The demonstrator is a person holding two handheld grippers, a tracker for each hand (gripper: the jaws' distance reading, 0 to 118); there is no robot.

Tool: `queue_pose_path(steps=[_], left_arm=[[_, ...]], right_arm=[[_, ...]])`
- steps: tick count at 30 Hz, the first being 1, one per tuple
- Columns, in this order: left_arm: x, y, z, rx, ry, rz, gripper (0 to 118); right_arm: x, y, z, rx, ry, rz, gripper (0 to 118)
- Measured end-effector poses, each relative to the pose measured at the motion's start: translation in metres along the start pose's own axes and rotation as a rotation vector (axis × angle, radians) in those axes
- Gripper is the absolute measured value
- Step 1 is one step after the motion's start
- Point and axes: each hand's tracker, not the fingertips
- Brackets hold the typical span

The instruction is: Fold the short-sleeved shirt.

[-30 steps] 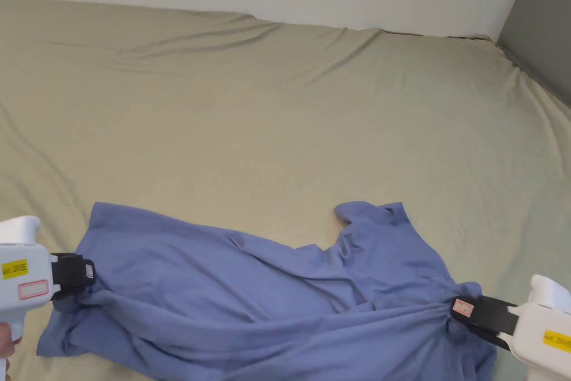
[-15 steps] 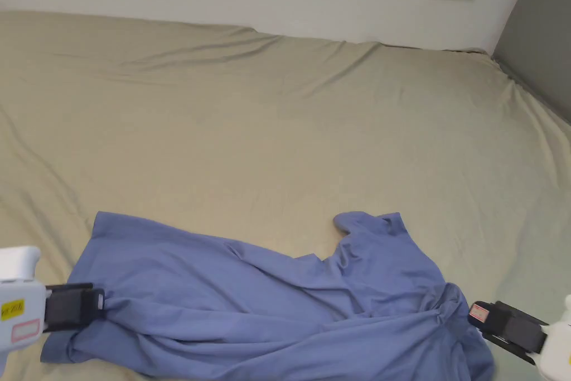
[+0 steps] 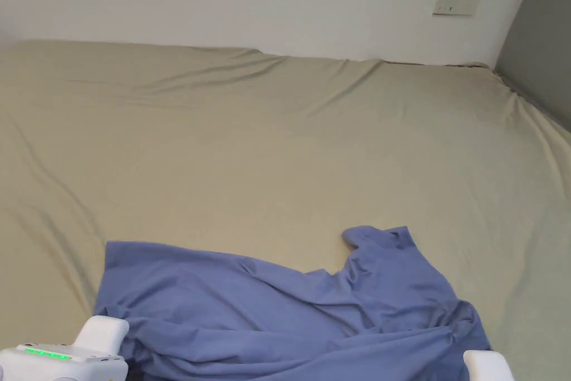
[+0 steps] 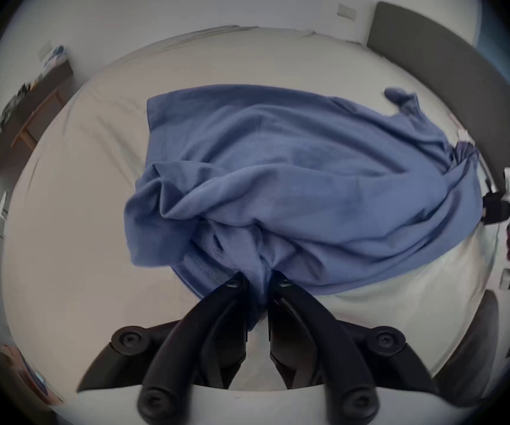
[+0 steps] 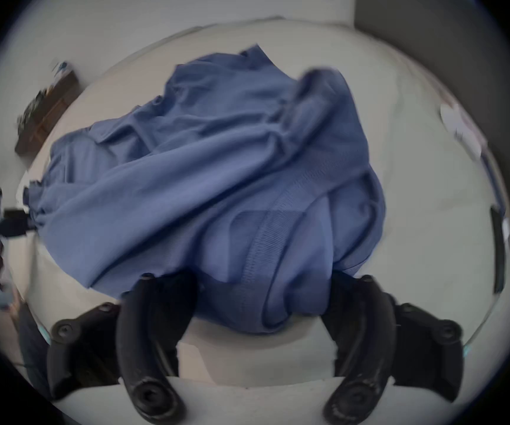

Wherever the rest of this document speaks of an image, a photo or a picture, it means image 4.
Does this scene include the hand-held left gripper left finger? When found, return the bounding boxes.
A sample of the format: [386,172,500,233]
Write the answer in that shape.
[76,271,251,422]

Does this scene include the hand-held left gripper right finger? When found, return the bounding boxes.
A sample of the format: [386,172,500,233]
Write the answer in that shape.
[266,270,440,422]

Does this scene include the blue shirt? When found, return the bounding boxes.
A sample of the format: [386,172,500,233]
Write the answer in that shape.
[124,84,485,332]

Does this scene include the dark grey padded headboard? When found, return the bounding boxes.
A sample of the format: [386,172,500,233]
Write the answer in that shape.
[367,1,510,194]

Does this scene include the bed with beige sheet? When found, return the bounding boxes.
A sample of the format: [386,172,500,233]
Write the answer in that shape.
[0,26,503,405]

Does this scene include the person's legs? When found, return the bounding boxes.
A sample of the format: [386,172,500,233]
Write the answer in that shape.
[434,290,510,408]

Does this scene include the dark wooden table with clutter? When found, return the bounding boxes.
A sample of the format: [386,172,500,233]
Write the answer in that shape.
[0,45,75,175]

